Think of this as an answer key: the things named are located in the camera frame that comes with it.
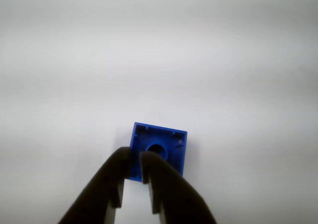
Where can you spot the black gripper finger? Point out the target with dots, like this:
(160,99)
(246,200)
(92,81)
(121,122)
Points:
(174,194)
(104,184)

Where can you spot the blue lego brick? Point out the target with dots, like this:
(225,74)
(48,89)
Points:
(174,144)

